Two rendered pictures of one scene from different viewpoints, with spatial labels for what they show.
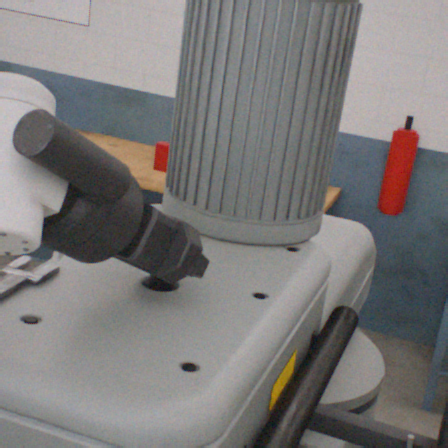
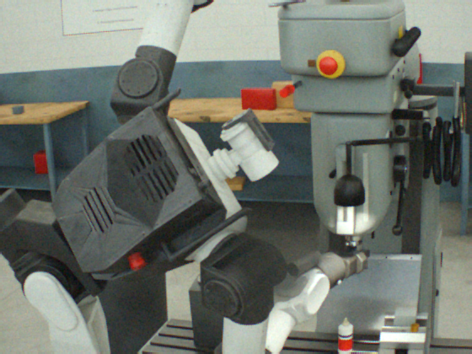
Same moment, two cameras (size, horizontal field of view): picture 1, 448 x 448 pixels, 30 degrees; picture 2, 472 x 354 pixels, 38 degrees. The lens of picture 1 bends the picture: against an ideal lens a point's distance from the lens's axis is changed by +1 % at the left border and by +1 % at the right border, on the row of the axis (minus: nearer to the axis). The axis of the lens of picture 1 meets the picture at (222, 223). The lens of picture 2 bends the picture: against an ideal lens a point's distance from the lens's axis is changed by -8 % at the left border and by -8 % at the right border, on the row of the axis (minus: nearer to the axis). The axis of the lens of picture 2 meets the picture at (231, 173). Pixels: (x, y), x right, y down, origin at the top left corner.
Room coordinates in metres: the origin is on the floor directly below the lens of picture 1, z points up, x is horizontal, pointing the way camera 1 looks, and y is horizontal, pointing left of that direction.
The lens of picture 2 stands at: (-1.01, 0.26, 1.96)
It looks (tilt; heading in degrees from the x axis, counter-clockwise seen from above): 16 degrees down; 3
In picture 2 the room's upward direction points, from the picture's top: 4 degrees counter-clockwise
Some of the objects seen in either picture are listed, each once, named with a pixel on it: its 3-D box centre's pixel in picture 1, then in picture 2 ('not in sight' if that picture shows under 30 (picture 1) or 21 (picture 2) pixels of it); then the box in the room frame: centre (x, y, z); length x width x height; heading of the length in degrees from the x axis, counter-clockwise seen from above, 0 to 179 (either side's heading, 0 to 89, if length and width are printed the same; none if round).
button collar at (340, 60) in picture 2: not in sight; (330, 64); (0.53, 0.12, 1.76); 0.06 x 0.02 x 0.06; 73
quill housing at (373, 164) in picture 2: not in sight; (354, 166); (0.75, 0.05, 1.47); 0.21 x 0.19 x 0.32; 73
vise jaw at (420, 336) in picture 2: not in sight; (403, 337); (0.65, -0.08, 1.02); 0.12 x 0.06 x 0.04; 75
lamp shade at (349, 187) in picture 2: not in sight; (349, 188); (0.55, 0.09, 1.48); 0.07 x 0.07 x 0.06
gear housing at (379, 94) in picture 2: not in sight; (354, 81); (0.79, 0.04, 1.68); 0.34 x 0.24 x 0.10; 163
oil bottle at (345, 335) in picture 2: not in sight; (345, 335); (0.76, 0.07, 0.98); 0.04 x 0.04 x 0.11
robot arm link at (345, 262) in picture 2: not in sight; (335, 267); (0.68, 0.11, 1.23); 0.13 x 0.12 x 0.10; 51
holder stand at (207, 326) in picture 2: not in sight; (233, 309); (0.88, 0.38, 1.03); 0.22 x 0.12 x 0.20; 80
